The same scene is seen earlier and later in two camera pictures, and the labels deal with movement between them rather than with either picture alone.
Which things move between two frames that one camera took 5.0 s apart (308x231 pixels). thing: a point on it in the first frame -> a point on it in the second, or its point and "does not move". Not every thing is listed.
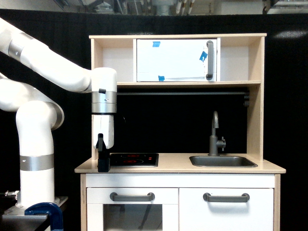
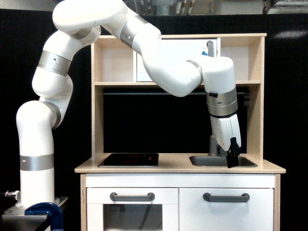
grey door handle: x=244 y=198 does not move
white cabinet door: x=196 y=214 does not move
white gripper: x=104 y=124 -> x=224 y=129
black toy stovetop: x=134 y=160 does not move
